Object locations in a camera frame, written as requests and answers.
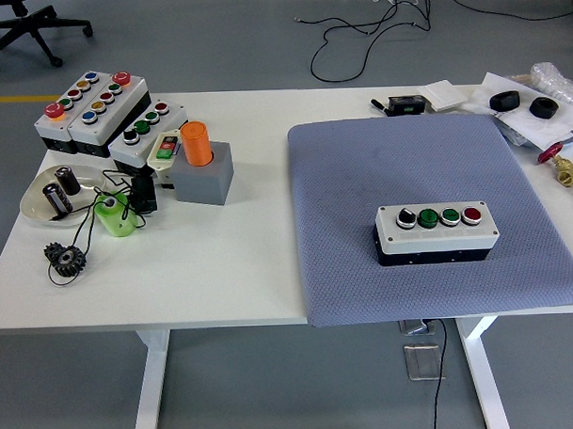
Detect white four-button control box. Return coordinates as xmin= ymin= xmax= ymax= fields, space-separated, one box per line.
xmin=107 ymin=99 xmax=192 ymax=178
xmin=373 ymin=199 xmax=503 ymax=269

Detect six-button box with e-stop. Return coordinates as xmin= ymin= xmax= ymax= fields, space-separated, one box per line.
xmin=31 ymin=69 xmax=112 ymax=155
xmin=66 ymin=71 xmax=153 ymax=161

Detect grey-blue textured mat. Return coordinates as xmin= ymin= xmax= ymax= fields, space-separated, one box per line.
xmin=286 ymin=108 xmax=573 ymax=329

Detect grey cube block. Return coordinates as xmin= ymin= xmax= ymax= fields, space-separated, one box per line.
xmin=169 ymin=141 xmax=235 ymax=208

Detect orange cylinder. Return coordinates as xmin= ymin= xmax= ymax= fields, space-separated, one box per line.
xmin=179 ymin=120 xmax=215 ymax=168

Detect black power adapter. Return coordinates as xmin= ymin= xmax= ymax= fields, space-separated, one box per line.
xmin=130 ymin=175 xmax=159 ymax=215

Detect small black electronic module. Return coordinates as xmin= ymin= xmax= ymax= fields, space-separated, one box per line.
xmin=386 ymin=94 xmax=426 ymax=117

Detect metal floor socket plate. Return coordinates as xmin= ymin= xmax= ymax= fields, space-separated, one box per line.
xmin=397 ymin=318 xmax=438 ymax=337
xmin=402 ymin=342 xmax=448 ymax=383

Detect green plastic cylinder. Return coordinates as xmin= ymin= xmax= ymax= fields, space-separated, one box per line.
xmin=93 ymin=189 xmax=141 ymax=239

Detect black metal gear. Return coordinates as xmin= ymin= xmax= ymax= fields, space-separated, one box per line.
xmin=42 ymin=240 xmax=90 ymax=279

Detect dark brown capacitor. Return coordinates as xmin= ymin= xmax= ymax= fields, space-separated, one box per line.
xmin=54 ymin=167 xmax=83 ymax=197

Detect white table leg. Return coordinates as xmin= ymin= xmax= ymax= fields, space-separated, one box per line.
xmin=454 ymin=315 xmax=512 ymax=429
xmin=128 ymin=328 xmax=175 ymax=429

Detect capacitor with grey stripe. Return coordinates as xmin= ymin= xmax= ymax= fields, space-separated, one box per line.
xmin=41 ymin=183 xmax=74 ymax=215

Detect clear plastic packet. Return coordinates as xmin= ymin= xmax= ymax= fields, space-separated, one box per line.
xmin=497 ymin=113 xmax=544 ymax=152

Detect white paper sheet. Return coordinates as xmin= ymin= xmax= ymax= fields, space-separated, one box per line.
xmin=459 ymin=68 xmax=573 ymax=155

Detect silver metal dish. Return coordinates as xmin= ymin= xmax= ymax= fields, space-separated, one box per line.
xmin=19 ymin=163 xmax=110 ymax=230

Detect clear bubble wrap bag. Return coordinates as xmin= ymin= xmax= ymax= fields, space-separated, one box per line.
xmin=529 ymin=61 xmax=573 ymax=106

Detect black office chair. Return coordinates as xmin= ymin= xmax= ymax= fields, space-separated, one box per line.
xmin=0 ymin=0 xmax=96 ymax=74

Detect cream red-green switch box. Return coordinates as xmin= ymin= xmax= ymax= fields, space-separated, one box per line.
xmin=145 ymin=130 xmax=185 ymax=190

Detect thin black cord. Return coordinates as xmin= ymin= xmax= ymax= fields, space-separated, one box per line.
xmin=43 ymin=167 xmax=151 ymax=288

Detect white square switch plate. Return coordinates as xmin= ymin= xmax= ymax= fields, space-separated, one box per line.
xmin=417 ymin=78 xmax=468 ymax=112

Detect black floor cable loop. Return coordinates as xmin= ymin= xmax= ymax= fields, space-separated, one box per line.
xmin=294 ymin=0 xmax=435 ymax=84

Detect black power cable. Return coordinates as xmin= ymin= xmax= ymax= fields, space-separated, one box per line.
xmin=425 ymin=317 xmax=452 ymax=429

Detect black oval ring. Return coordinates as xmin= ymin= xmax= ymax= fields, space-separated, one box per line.
xmin=488 ymin=88 xmax=522 ymax=112

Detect black round ring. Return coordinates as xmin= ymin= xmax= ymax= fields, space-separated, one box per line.
xmin=529 ymin=95 xmax=560 ymax=119

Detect brass valve with red handle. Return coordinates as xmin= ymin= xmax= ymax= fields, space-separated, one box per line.
xmin=536 ymin=141 xmax=573 ymax=187

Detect long black floor cable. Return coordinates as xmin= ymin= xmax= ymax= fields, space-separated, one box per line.
xmin=429 ymin=0 xmax=573 ymax=25

